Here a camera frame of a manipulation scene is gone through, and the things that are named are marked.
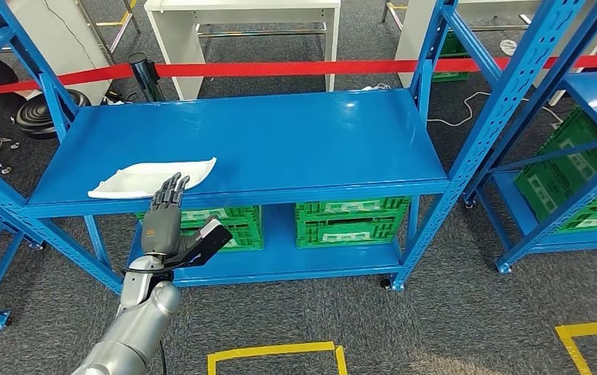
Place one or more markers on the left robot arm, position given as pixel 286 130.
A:
pixel 133 331

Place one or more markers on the white curved plastic part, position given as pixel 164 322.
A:
pixel 133 181

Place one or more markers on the green plastic crate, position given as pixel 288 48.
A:
pixel 226 215
pixel 542 196
pixel 244 238
pixel 350 233
pixel 451 57
pixel 350 209
pixel 573 150

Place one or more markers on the red barrier belt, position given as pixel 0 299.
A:
pixel 278 68

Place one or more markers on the yellow floor tape square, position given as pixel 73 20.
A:
pixel 272 350
pixel 593 327

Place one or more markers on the white table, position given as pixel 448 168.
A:
pixel 179 52

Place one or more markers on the black round stanchion base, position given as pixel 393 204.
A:
pixel 45 116

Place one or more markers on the white cabinet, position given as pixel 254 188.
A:
pixel 86 31

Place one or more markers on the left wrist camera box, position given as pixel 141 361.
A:
pixel 208 243

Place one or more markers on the black stanchion post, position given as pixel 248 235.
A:
pixel 146 77

